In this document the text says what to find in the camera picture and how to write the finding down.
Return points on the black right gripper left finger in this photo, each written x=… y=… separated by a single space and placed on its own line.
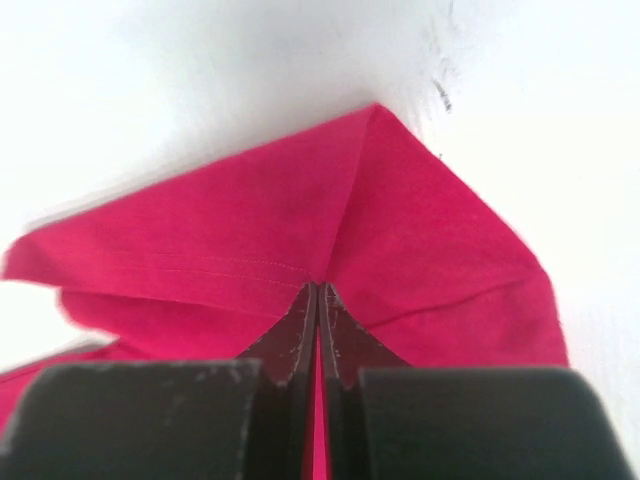
x=250 y=417

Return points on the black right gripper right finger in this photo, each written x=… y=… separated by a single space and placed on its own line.
x=386 y=419

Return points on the magenta pink t shirt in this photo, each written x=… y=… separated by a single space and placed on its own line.
x=200 y=266

